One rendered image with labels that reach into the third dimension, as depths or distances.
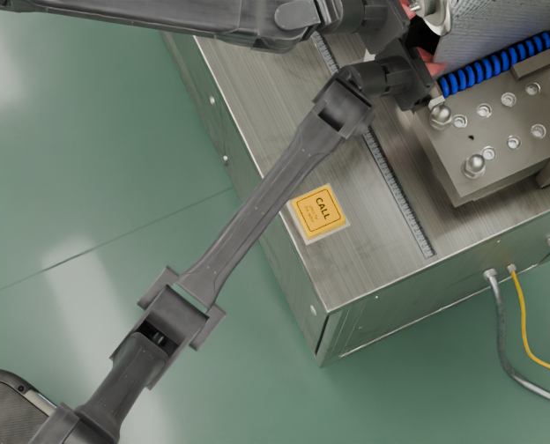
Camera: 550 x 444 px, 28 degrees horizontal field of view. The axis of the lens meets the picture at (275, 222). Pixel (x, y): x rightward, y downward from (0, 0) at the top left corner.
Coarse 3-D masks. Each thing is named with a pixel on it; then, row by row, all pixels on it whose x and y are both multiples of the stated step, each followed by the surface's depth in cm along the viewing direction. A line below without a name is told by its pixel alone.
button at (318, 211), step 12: (312, 192) 185; (324, 192) 185; (300, 204) 185; (312, 204) 185; (324, 204) 185; (336, 204) 185; (300, 216) 184; (312, 216) 184; (324, 216) 184; (336, 216) 184; (312, 228) 184; (324, 228) 184
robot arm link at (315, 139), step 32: (352, 96) 159; (320, 128) 157; (352, 128) 158; (288, 160) 156; (320, 160) 157; (256, 192) 156; (288, 192) 156; (256, 224) 155; (224, 256) 154; (160, 288) 154; (192, 288) 153
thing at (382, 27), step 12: (372, 0) 147; (384, 0) 150; (372, 12) 147; (384, 12) 149; (396, 12) 149; (360, 24) 147; (372, 24) 148; (384, 24) 150; (396, 24) 149; (360, 36) 153; (372, 36) 152; (384, 36) 151; (396, 36) 150; (372, 48) 152; (384, 48) 152
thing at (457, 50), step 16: (544, 0) 167; (496, 16) 164; (512, 16) 168; (528, 16) 171; (544, 16) 175; (464, 32) 164; (480, 32) 168; (496, 32) 171; (512, 32) 175; (528, 32) 179; (544, 32) 183; (448, 48) 168; (464, 48) 172; (480, 48) 176; (496, 48) 179; (448, 64) 176; (464, 64) 180
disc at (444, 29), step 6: (444, 0) 154; (444, 6) 155; (450, 6) 154; (444, 12) 156; (450, 12) 154; (444, 18) 157; (450, 18) 155; (444, 24) 158; (450, 24) 156; (438, 30) 162; (444, 30) 159; (450, 30) 158
